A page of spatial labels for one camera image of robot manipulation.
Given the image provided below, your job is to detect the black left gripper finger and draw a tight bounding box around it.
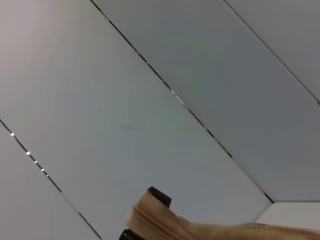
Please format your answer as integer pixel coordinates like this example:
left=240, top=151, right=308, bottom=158
left=146, top=185, right=173, bottom=209
left=118, top=228, right=139, bottom=240

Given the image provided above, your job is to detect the khaki canvas food bag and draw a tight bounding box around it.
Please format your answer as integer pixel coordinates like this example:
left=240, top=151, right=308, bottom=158
left=126, top=188, right=320, bottom=240

